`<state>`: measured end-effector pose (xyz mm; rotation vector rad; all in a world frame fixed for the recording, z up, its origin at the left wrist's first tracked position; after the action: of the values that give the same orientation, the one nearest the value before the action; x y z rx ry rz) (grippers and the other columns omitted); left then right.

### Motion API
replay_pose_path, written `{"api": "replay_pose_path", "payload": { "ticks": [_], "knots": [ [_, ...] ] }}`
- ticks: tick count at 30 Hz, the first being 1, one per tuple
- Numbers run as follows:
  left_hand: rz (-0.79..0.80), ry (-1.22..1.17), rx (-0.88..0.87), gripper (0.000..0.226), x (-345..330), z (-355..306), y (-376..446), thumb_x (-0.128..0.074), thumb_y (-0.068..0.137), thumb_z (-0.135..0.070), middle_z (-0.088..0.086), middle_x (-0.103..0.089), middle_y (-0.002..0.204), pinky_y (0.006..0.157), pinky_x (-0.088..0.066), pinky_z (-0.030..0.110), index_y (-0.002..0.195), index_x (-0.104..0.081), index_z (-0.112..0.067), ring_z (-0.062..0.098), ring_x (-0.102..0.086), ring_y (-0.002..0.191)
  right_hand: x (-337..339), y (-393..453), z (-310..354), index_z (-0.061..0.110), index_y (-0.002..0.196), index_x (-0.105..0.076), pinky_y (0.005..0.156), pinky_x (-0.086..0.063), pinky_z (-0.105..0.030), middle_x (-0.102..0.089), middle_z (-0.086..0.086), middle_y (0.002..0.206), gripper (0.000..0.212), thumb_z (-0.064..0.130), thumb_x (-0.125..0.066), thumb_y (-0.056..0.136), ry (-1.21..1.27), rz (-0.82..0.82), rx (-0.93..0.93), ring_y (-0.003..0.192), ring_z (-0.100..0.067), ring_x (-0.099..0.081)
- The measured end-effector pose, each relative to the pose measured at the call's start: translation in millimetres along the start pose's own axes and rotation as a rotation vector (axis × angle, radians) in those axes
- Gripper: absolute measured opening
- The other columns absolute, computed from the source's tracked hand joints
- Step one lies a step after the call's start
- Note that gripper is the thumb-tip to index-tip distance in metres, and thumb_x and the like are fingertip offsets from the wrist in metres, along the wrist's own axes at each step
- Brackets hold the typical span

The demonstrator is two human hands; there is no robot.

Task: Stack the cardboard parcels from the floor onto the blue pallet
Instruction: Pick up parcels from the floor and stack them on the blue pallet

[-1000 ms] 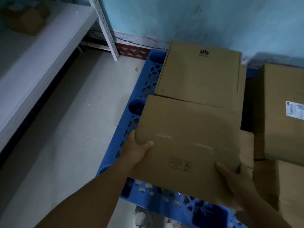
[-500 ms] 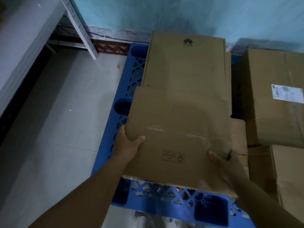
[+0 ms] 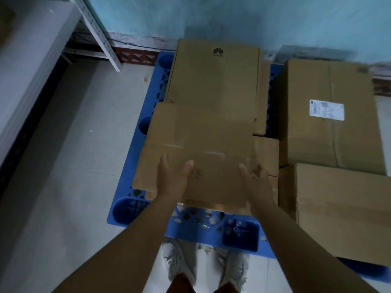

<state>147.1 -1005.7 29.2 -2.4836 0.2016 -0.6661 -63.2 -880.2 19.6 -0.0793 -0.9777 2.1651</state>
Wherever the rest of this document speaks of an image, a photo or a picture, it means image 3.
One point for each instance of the person's left hand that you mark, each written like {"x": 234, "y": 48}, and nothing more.
{"x": 171, "y": 180}

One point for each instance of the person's right hand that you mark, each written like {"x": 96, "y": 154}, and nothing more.
{"x": 259, "y": 187}

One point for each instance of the person's right thumb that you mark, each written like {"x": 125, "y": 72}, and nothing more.
{"x": 243, "y": 170}

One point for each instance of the person's left thumb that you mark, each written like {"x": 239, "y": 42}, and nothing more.
{"x": 187, "y": 169}

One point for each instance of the person's right forearm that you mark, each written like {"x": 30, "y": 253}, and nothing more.
{"x": 293, "y": 247}

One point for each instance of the person's left forearm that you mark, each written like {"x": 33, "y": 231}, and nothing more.
{"x": 128, "y": 241}

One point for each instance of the small brown cardboard box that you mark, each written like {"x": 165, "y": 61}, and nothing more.
{"x": 266, "y": 152}

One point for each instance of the plain flat cardboard box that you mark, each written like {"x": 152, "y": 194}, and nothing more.
{"x": 198, "y": 134}

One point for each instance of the blue plastic pallet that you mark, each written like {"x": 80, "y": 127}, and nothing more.
{"x": 366, "y": 273}
{"x": 239, "y": 238}

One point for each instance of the cardboard box with white label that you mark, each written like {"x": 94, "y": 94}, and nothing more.
{"x": 305, "y": 137}

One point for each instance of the person's left white sneaker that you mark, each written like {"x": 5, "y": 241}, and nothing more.
{"x": 178, "y": 256}

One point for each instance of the person's white sneaker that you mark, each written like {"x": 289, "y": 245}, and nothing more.
{"x": 235, "y": 268}
{"x": 178, "y": 256}

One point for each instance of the cardboard box with black logo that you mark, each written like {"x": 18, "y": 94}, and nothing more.
{"x": 213, "y": 82}

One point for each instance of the person's right white sneaker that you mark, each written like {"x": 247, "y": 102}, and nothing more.
{"x": 235, "y": 268}

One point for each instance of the large taped cardboard box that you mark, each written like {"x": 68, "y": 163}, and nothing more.
{"x": 336, "y": 210}

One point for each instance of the reddish brown trousers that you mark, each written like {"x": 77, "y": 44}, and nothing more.
{"x": 180, "y": 285}

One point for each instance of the grey shelf board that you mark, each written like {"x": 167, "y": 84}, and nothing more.
{"x": 27, "y": 57}

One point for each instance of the white metal shelf frame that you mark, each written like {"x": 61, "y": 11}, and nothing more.
{"x": 100, "y": 36}

